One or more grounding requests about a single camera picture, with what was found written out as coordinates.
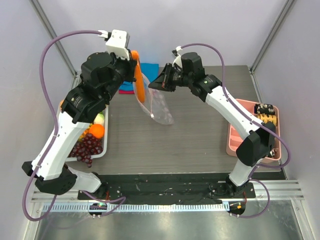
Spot floral dark rolled sock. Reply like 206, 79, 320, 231
268, 148, 278, 158

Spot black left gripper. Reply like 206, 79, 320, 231
102, 49, 138, 102

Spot folded blue cloth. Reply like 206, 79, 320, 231
119, 63, 159, 94

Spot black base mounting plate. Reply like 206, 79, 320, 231
77, 172, 256, 206

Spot dark red grape bunch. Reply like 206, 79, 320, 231
68, 133, 103, 168

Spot peach fruit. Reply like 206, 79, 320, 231
59, 99, 64, 108

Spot clear pink-dotted zip bag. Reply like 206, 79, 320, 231
133, 73, 174, 125

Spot white fruit basket tray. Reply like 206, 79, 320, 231
66, 105, 109, 162

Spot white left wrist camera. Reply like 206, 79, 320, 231
98, 29, 130, 60

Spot orange carrot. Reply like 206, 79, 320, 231
131, 50, 145, 103

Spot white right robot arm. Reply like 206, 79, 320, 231
148, 52, 276, 198

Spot white slotted cable duct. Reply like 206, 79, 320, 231
42, 201, 230, 214

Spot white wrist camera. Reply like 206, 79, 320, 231
98, 29, 130, 60
171, 46, 182, 68

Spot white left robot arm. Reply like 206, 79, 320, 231
22, 52, 138, 200

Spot folded red cloth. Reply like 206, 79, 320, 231
118, 89, 135, 95

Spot orange fruit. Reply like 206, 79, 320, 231
88, 124, 105, 139

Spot white green radish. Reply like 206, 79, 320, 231
93, 113, 105, 126

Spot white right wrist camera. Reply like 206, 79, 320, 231
171, 46, 182, 68

